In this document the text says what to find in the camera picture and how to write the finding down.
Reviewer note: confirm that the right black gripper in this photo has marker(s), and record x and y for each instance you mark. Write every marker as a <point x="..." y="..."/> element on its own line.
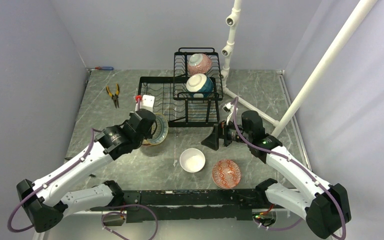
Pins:
<point x="212" y="140"/>

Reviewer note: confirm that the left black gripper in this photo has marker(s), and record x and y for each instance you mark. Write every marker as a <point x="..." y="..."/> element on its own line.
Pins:
<point x="148" y="135"/>

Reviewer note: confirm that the yellow sun pattern bowl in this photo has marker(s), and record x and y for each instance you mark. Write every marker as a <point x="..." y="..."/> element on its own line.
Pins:
<point x="159" y="131"/>

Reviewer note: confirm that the black wire dish rack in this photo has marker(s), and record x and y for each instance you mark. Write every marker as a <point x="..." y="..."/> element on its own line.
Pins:
<point x="183" y="108"/>

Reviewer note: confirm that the teal white bowl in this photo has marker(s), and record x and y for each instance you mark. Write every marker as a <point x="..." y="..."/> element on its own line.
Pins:
<point x="199" y="86"/>

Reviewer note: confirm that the pink floral bowl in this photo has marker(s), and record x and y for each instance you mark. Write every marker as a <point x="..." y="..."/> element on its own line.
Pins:
<point x="199" y="63"/>

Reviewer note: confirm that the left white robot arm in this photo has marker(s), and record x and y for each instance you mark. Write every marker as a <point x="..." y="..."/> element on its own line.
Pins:
<point x="47" y="200"/>

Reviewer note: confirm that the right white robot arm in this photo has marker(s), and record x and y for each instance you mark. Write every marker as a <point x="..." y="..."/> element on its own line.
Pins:
<point x="323" y="206"/>

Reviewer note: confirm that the red geometric pattern bowl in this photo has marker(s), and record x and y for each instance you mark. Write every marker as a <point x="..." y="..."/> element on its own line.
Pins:
<point x="226" y="174"/>

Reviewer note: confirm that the red blue screwdriver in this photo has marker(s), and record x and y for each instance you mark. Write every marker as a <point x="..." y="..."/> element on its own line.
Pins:
<point x="104" y="68"/>

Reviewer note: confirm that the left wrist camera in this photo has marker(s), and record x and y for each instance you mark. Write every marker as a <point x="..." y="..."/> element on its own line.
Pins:
<point x="144" y="102"/>

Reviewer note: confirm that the yellow handled pliers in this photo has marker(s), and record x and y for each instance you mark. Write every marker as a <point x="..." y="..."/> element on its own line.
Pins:
<point x="114" y="96"/>

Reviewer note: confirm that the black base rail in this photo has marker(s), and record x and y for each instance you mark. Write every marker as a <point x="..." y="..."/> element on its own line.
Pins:
<point x="239" y="204"/>

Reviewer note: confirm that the white pvc pipe frame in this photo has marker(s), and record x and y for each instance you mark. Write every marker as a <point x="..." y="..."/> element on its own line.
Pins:
<point x="278" y="44"/>

